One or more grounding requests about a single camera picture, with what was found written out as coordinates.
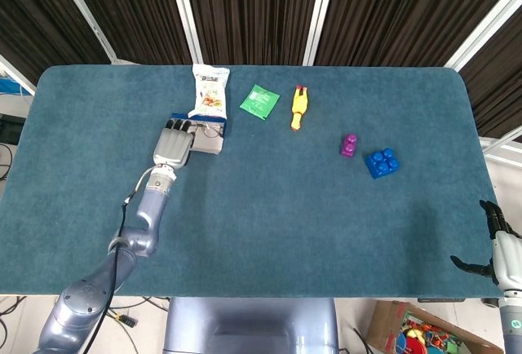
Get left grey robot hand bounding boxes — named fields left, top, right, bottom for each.
left=152, top=117, right=195, bottom=169

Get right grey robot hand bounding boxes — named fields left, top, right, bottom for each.
left=449, top=200, right=522, bottom=292

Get blue cardboard glasses box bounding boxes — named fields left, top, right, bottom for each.
left=169, top=112, right=228, bottom=155

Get dark-framed eyeglasses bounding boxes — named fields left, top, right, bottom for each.
left=189, top=122, right=223, bottom=139

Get cardboard box of toys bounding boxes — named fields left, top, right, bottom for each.
left=365, top=299, right=505, bottom=354

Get black equipment box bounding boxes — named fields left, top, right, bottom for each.
left=0, top=115, right=25, bottom=146

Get white snack bag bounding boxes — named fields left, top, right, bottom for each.
left=187, top=63, right=231, bottom=121

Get green foil sachet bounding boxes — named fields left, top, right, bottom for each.
left=238, top=83, right=281, bottom=122

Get blue felt table cover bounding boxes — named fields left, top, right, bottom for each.
left=0, top=64, right=501, bottom=299

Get yellow rubber chicken toy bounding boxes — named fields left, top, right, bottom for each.
left=290, top=85, right=310, bottom=131

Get dark brown curtain panel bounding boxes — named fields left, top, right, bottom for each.
left=63, top=0, right=192, bottom=65
left=460, top=19, right=522, bottom=143
left=182, top=0, right=323, bottom=65
left=0, top=0, right=111, bottom=86
left=316, top=0, right=522, bottom=68

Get blue four-stud building block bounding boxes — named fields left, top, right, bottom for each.
left=365, top=148, right=401, bottom=179

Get purple two-stud building block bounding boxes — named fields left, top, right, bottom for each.
left=339, top=133, right=360, bottom=161

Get blue-grey robot torso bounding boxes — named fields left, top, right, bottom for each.
left=162, top=297, right=339, bottom=354

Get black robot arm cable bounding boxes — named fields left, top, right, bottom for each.
left=87, top=168, right=154, bottom=354

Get white frame post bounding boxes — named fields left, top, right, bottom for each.
left=302, top=0, right=336, bottom=66
left=479, top=125, right=522, bottom=163
left=0, top=54, right=38, bottom=95
left=444, top=0, right=522, bottom=72
left=166, top=0, right=204, bottom=65
left=51, top=0, right=120, bottom=65

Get black floor cable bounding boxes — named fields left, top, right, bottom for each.
left=109, top=296, right=170, bottom=313

